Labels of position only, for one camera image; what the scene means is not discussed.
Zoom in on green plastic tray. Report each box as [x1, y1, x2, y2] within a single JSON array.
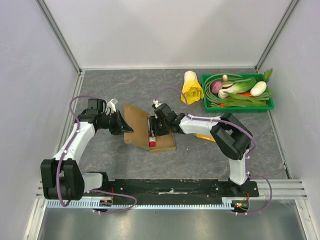
[[201, 74, 275, 113]]

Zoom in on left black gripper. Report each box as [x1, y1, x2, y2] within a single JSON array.
[[98, 110, 134, 136]]

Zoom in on yellow napa cabbage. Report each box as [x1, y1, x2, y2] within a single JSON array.
[[181, 70, 205, 105]]

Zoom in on yellow utility knife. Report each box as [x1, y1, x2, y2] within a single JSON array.
[[195, 133, 216, 142]]

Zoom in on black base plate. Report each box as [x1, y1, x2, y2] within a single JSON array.
[[81, 178, 260, 198]]

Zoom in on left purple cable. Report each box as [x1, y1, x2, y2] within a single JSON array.
[[56, 94, 138, 215]]

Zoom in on green long beans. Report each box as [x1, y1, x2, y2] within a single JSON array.
[[201, 73, 268, 102]]

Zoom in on purple onion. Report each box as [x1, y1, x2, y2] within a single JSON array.
[[210, 80, 223, 94]]

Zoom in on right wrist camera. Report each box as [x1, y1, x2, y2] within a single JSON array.
[[152, 99, 177, 122]]

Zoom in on left aluminium frame post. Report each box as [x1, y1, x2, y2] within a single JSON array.
[[35, 0, 82, 75]]

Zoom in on brown mushroom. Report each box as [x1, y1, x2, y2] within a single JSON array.
[[222, 74, 229, 83]]

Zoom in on bok choy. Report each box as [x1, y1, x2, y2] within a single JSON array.
[[218, 77, 257, 99]]

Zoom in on brown cardboard express box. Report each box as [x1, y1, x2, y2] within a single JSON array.
[[124, 104, 176, 153]]

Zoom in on aluminium frame post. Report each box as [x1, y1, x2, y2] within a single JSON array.
[[35, 0, 82, 75], [254, 0, 300, 73]]

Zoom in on grey slotted cable duct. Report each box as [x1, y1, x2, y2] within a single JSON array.
[[46, 197, 250, 209]]

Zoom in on white radish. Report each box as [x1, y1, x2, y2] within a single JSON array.
[[250, 81, 267, 97]]

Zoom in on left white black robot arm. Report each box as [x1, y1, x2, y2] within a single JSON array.
[[40, 108, 134, 205]]

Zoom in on front aluminium rail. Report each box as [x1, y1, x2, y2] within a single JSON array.
[[36, 177, 307, 200]]

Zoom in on celery leaf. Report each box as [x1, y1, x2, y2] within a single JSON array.
[[263, 68, 273, 83]]

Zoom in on right aluminium frame post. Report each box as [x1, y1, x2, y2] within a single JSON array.
[[254, 0, 300, 73]]

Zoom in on white tube red cap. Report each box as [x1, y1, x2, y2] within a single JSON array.
[[148, 130, 156, 148]]

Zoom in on orange carrot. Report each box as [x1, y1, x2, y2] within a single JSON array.
[[207, 92, 252, 108]]

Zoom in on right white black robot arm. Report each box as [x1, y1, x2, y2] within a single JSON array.
[[148, 113, 257, 197]]

